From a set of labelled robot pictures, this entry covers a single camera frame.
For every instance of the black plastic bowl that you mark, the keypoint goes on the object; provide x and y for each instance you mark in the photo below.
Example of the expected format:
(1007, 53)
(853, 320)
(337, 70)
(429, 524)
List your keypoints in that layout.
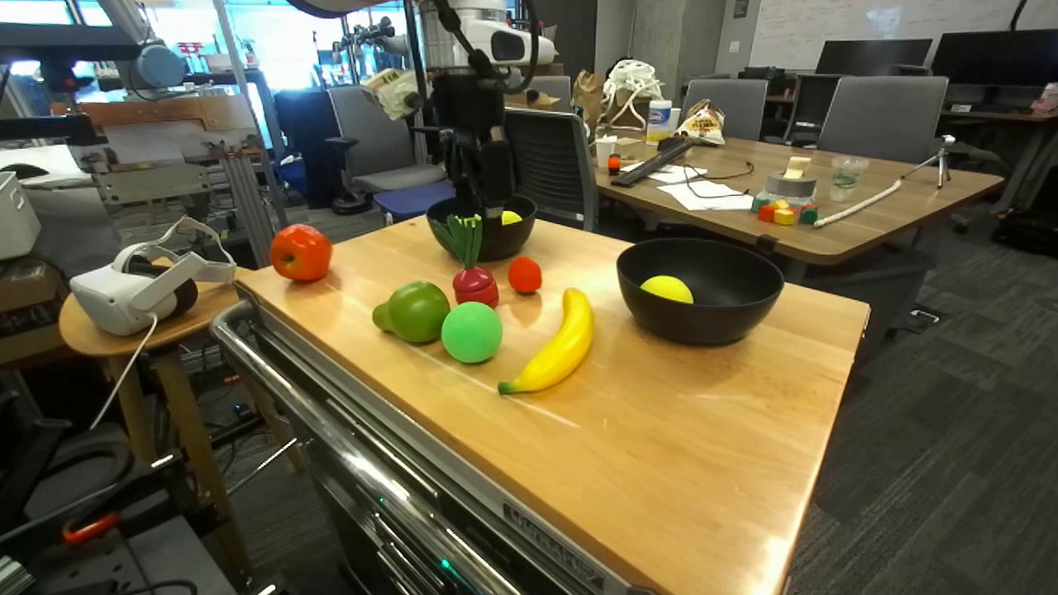
(518, 240)
(727, 314)

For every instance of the white plastic stick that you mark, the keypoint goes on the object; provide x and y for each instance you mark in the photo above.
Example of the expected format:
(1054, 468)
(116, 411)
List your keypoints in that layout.
(870, 201)

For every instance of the white VR headset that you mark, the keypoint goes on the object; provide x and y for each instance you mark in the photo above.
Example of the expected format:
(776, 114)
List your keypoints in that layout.
(121, 298)

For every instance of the clear plastic container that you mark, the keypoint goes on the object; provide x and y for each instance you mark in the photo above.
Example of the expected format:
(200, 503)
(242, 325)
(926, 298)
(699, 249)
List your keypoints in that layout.
(794, 186)

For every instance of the white net bag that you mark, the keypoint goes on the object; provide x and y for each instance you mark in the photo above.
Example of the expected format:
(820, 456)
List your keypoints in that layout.
(632, 82)

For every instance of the yellow toy banana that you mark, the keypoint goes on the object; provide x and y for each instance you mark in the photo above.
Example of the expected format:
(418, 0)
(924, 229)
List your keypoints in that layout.
(563, 349)

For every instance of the metal tool cart cabinet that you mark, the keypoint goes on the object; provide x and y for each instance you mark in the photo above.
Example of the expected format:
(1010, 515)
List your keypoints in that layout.
(549, 557)

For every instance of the beige crumpled object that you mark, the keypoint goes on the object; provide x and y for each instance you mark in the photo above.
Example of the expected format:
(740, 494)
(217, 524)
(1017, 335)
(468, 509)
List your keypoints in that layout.
(705, 123)

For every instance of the white paper sheets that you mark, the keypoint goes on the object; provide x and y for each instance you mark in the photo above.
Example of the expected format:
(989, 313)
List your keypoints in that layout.
(705, 196)

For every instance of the black mesh office chair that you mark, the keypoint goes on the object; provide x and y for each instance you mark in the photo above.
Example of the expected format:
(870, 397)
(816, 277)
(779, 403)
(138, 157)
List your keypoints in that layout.
(558, 165)

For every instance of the clear water bottle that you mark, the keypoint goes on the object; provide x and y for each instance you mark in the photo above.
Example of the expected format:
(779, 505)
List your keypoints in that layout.
(663, 120)

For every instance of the black computer monitor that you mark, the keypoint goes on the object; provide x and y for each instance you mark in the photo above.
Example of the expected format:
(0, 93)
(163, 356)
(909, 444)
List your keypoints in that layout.
(992, 61)
(870, 56)

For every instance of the green toy pear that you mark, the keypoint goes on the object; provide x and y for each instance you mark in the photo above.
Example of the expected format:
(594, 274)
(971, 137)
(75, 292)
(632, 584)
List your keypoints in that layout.
(418, 313)

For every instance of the small red toy fruit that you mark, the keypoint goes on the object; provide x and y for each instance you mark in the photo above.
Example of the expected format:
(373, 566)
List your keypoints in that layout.
(528, 274)

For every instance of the yellow round toy fruit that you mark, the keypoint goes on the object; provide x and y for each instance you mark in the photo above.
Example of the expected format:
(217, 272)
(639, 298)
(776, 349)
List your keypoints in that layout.
(510, 215)
(669, 287)

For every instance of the grey fabric office chair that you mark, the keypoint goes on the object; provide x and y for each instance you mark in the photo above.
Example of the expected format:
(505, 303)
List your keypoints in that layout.
(882, 116)
(374, 154)
(727, 102)

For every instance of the round wooden stool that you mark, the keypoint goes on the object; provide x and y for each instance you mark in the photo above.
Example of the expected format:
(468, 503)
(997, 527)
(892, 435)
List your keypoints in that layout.
(217, 298)

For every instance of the clear plastic cup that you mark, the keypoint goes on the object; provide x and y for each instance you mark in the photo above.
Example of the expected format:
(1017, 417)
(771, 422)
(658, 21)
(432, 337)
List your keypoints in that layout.
(852, 169)

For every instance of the wooden meeting table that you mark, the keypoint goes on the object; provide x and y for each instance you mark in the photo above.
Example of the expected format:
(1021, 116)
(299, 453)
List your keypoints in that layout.
(882, 208)

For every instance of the aluminium frame stand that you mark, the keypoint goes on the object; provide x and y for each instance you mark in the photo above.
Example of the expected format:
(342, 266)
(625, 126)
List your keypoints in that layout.
(252, 208)

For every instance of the black keyboard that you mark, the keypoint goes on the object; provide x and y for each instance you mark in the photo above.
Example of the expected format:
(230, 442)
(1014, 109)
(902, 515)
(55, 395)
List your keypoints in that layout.
(648, 164)

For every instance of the red toy radish green leaves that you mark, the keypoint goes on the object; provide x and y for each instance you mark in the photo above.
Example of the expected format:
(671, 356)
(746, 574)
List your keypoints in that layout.
(476, 284)

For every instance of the white plastic device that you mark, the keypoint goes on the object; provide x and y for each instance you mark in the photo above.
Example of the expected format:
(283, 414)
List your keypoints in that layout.
(18, 219)

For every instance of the tan wrist camera box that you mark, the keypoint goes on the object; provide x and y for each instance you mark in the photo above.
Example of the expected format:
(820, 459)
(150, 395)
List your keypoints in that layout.
(392, 93)

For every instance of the red orange tomato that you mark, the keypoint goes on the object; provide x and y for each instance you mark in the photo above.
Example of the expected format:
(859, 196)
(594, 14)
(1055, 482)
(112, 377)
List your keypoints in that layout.
(302, 253)

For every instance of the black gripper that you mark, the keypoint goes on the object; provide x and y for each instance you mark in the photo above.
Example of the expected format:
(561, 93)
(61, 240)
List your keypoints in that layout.
(468, 102)

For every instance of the colourful toy blocks cluster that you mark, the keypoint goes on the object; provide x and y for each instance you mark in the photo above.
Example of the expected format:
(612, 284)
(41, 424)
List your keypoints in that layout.
(781, 212)

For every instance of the bright green toy ball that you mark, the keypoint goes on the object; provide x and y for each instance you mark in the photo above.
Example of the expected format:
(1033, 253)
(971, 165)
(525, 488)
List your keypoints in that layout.
(472, 332)

